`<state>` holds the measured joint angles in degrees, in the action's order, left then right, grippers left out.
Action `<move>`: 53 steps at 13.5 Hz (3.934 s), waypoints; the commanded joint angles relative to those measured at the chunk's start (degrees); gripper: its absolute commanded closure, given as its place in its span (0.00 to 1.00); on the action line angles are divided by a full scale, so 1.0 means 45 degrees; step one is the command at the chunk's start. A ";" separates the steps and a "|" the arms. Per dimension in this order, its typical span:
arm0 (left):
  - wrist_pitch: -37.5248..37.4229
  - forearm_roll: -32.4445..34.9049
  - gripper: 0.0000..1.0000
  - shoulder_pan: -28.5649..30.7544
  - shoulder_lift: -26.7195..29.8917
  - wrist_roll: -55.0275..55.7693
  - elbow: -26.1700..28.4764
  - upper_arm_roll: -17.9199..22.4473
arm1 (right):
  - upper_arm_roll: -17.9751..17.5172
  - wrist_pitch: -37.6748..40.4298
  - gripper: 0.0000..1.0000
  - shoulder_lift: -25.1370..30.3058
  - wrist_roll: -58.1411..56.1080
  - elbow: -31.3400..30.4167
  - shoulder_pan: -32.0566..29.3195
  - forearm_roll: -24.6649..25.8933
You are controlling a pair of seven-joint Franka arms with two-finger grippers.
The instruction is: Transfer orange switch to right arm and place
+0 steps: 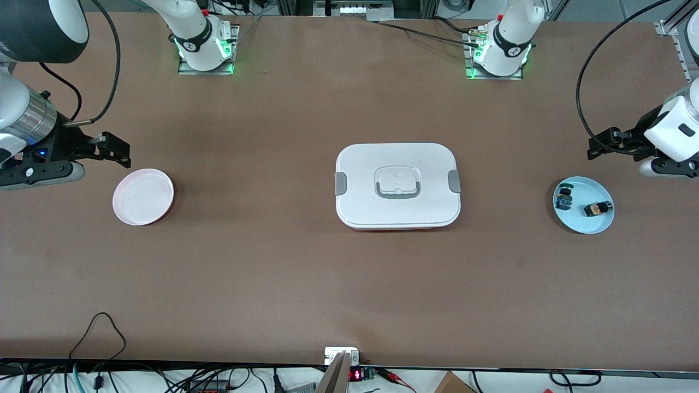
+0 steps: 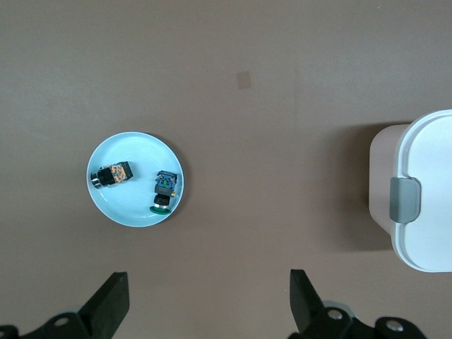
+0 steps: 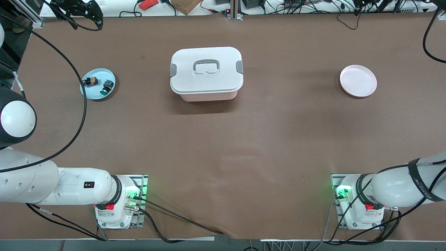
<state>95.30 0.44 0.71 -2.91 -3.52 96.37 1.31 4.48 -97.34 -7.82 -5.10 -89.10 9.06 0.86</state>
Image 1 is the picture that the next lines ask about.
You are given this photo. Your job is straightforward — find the orange push button switch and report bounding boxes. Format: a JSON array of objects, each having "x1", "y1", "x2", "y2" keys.
[{"x1": 582, "y1": 200, "x2": 613, "y2": 218}]

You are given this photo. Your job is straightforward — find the pink round plate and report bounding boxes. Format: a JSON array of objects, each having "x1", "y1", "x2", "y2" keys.
[{"x1": 112, "y1": 168, "x2": 175, "y2": 227}]

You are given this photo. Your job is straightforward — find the light blue round plate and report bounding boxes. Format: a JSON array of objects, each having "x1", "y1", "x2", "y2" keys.
[{"x1": 553, "y1": 176, "x2": 615, "y2": 235}]

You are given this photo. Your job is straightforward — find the white lunch box grey clips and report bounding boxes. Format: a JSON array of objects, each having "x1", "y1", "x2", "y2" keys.
[{"x1": 335, "y1": 143, "x2": 462, "y2": 231}]

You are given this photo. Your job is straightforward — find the black device white label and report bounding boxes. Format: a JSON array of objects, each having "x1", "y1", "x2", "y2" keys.
[{"x1": 313, "y1": 0, "x2": 395, "y2": 18}]

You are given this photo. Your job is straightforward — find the brown cardboard box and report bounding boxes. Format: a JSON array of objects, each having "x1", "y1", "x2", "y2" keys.
[{"x1": 434, "y1": 371, "x2": 477, "y2": 393}]

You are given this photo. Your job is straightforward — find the small white box device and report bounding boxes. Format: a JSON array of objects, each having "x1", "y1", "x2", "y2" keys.
[{"x1": 324, "y1": 347, "x2": 360, "y2": 365}]

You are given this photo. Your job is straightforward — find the red black clip leads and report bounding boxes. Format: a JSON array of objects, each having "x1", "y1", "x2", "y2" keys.
[{"x1": 376, "y1": 368, "x2": 417, "y2": 393}]

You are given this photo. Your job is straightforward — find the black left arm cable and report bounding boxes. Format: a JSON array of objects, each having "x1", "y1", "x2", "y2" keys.
[{"x1": 576, "y1": 0, "x2": 673, "y2": 144}]

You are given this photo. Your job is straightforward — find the green push button switch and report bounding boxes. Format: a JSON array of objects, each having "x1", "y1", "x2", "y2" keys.
[{"x1": 555, "y1": 184, "x2": 575, "y2": 212}]

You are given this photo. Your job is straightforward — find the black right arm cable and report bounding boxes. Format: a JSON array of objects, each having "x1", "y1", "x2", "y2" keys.
[{"x1": 38, "y1": 0, "x2": 122, "y2": 127}]

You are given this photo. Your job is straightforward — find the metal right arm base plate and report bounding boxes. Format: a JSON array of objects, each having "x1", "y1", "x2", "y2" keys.
[{"x1": 177, "y1": 24, "x2": 240, "y2": 76}]

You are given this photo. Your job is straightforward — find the aluminium frame profile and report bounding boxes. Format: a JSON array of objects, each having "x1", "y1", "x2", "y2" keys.
[{"x1": 654, "y1": 8, "x2": 699, "y2": 100}]

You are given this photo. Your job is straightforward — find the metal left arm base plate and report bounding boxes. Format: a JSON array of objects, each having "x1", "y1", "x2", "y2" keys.
[{"x1": 464, "y1": 30, "x2": 524, "y2": 81}]

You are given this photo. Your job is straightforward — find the thin black looped cable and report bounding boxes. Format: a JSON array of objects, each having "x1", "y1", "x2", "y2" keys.
[{"x1": 68, "y1": 312, "x2": 128, "y2": 377}]

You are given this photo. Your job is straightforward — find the black cable to arm base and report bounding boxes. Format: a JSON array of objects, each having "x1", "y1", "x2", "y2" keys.
[{"x1": 376, "y1": 19, "x2": 482, "y2": 47}]

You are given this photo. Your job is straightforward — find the teal cable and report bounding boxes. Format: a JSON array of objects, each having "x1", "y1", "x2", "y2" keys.
[{"x1": 62, "y1": 365, "x2": 84, "y2": 393}]

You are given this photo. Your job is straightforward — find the aluminium camera mast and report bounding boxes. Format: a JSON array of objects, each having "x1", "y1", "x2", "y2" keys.
[{"x1": 314, "y1": 351, "x2": 352, "y2": 393}]

